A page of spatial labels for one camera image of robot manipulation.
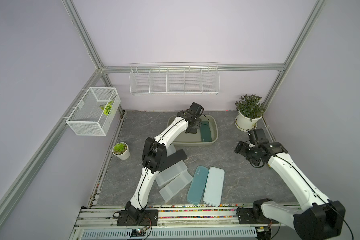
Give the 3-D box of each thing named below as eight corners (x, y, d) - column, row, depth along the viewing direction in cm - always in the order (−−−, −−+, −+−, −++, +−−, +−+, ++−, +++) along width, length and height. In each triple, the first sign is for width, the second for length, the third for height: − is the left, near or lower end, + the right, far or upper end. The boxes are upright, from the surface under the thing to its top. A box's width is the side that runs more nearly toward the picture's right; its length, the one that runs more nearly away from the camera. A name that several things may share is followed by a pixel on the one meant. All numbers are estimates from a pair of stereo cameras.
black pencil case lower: (167, 167, 93) (167, 166, 91) (163, 159, 97) (163, 157, 95) (187, 158, 97) (187, 156, 95) (183, 150, 101) (183, 148, 99)
